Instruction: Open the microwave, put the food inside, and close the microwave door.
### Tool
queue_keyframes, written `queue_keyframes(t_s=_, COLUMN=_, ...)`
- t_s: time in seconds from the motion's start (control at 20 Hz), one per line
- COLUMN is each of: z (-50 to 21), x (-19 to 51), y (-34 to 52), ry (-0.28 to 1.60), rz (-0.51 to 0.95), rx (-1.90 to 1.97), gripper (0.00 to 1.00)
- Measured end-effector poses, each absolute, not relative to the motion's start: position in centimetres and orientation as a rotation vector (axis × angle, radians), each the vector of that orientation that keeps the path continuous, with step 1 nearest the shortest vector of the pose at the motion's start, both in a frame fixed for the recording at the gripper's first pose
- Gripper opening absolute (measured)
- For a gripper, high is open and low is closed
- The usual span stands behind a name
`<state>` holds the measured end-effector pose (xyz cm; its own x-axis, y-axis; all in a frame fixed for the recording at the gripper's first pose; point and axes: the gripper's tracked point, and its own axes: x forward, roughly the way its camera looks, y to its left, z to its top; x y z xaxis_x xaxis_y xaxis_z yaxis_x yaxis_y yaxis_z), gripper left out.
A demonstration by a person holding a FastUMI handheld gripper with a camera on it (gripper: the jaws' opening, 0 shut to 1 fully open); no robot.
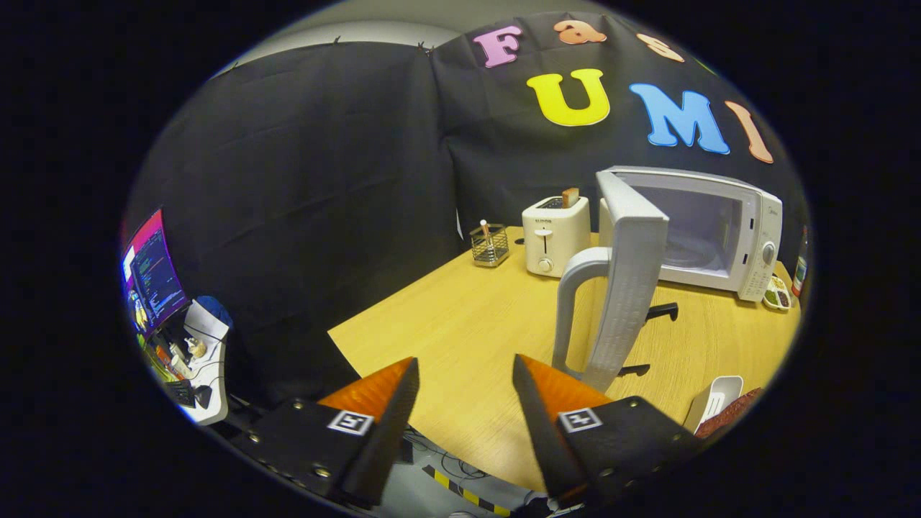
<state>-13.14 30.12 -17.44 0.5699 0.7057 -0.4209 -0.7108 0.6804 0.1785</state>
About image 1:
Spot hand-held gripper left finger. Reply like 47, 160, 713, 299
230, 357, 420, 508

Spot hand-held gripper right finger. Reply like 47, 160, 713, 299
512, 354, 702, 508

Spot white toaster oven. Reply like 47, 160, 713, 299
552, 166, 784, 393

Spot brown meat piece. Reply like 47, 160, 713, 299
694, 387, 763, 440

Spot cream bread toaster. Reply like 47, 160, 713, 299
522, 194, 592, 278

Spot yellow black striped floor strip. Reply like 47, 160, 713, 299
421, 464, 513, 517

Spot small white ribbed tray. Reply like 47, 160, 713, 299
682, 375, 744, 432

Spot white office desk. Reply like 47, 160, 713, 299
140, 317, 231, 427

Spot blue round object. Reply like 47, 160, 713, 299
196, 295, 235, 332

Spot glass turntable plate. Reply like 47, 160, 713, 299
662, 237, 724, 273

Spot white divided dish of beans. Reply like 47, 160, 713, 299
763, 273, 794, 312

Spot computer monitor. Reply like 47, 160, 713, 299
121, 209, 189, 339

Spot clear plastic bottle red cap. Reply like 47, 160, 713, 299
791, 227, 809, 297

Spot black floor cables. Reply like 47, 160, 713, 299
401, 424, 494, 484

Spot wire mesh basket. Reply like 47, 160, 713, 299
470, 220, 510, 268

